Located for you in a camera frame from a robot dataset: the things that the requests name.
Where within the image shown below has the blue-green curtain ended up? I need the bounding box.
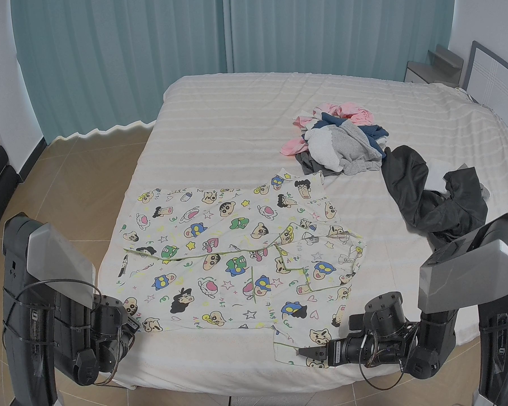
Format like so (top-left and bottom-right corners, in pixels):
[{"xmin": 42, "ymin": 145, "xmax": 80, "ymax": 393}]
[
  {"xmin": 9, "ymin": 0, "xmax": 230, "ymax": 140},
  {"xmin": 222, "ymin": 0, "xmax": 457, "ymax": 84}
]

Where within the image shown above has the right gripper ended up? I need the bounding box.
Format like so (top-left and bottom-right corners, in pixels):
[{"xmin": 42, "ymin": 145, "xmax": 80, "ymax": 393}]
[{"xmin": 296, "ymin": 336, "xmax": 367, "ymax": 368}]

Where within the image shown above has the grey bedside table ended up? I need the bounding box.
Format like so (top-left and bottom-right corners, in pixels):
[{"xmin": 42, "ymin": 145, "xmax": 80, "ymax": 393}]
[{"xmin": 405, "ymin": 44, "xmax": 464, "ymax": 88}]

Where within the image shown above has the pile of clothes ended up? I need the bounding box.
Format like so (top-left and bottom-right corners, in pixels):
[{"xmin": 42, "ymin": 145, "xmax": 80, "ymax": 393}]
[{"xmin": 279, "ymin": 102, "xmax": 390, "ymax": 176}]

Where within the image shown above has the white printed pyjama top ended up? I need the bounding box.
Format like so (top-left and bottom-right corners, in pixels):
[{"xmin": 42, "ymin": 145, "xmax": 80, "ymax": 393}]
[{"xmin": 118, "ymin": 167, "xmax": 367, "ymax": 369}]

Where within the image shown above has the black garment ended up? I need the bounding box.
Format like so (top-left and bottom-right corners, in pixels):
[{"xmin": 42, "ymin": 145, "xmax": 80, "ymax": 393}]
[{"xmin": 381, "ymin": 145, "xmax": 489, "ymax": 250}]

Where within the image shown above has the bed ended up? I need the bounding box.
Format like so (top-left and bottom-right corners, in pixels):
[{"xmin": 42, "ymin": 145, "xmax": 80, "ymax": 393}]
[{"xmin": 99, "ymin": 41, "xmax": 508, "ymax": 390}]

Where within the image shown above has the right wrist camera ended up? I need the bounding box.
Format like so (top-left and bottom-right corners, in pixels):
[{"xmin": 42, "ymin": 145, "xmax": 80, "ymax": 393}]
[{"xmin": 348, "ymin": 312, "xmax": 367, "ymax": 336}]

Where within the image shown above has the white garment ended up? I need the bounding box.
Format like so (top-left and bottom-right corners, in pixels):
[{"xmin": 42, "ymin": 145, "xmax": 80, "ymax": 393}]
[{"xmin": 424, "ymin": 158, "xmax": 456, "ymax": 194}]

